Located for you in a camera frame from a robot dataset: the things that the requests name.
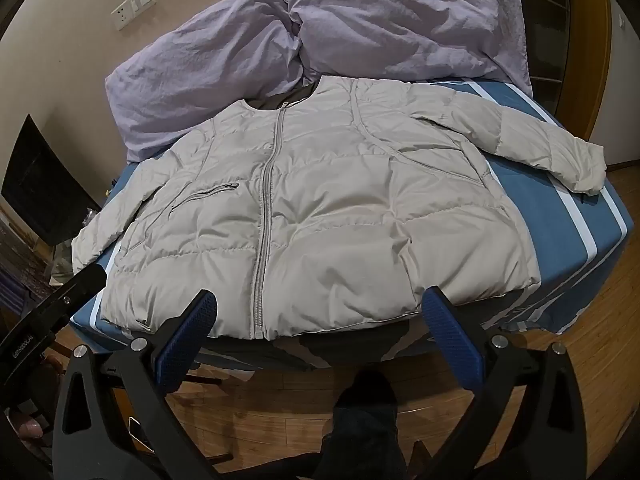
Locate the wooden door frame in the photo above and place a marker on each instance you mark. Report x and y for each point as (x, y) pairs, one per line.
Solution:
(595, 50)

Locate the person's dark leg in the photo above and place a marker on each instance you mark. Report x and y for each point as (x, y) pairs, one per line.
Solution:
(362, 425)

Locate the person's left hand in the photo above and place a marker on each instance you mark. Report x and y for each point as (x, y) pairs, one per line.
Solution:
(27, 427)

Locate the white wall socket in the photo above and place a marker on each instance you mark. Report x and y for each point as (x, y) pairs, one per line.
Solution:
(120, 13)

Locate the beige puffer jacket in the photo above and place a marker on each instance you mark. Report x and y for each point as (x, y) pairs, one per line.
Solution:
(325, 200)

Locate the blue white striped bed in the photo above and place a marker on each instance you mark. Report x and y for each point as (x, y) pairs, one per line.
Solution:
(550, 220)

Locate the cluttered glass side table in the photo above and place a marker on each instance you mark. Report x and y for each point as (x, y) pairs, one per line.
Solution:
(30, 260)

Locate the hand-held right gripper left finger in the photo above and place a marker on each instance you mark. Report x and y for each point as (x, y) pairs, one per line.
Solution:
(189, 332)

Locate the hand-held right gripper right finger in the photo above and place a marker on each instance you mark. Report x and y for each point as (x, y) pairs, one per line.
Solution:
(450, 335)

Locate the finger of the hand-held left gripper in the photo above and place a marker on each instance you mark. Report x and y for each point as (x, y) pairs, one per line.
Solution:
(75, 295)

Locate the lavender crinkled pillow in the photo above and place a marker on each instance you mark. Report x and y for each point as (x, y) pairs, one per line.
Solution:
(200, 60)

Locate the lavender crinkled duvet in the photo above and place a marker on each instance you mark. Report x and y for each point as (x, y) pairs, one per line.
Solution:
(400, 20)

